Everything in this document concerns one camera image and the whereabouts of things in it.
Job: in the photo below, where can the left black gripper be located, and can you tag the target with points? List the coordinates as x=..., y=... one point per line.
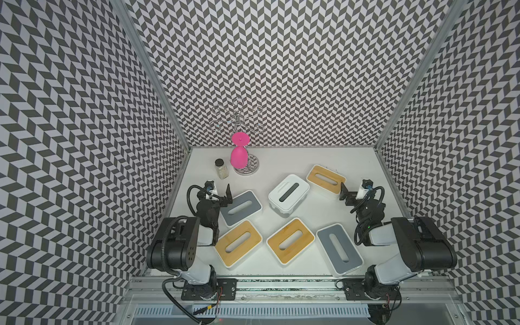
x=229, y=195

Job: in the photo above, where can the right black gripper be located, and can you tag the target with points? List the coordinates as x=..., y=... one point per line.
x=351, y=195

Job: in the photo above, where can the grey lid tissue box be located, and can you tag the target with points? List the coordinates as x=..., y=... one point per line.
x=244, y=206
x=338, y=250

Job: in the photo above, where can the all white tissue box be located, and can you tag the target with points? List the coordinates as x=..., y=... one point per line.
x=288, y=195

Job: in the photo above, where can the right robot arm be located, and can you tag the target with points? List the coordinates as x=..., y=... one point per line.
x=422, y=246

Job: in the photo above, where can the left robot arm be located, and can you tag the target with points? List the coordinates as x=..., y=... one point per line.
x=173, y=249

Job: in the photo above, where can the small glass spice jar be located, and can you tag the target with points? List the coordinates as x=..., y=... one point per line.
x=221, y=169

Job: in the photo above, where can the pink plastic goblet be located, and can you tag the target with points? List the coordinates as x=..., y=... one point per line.
x=239, y=156

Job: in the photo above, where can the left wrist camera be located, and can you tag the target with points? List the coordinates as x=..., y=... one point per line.
x=210, y=187

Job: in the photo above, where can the chrome wire cup rack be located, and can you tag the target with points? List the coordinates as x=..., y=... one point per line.
x=243, y=119

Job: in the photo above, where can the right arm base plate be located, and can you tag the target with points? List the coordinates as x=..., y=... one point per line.
x=355, y=289

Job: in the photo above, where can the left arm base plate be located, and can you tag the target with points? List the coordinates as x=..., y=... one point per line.
x=223, y=288

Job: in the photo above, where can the aluminium mounting rail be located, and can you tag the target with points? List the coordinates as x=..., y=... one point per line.
x=300, y=289

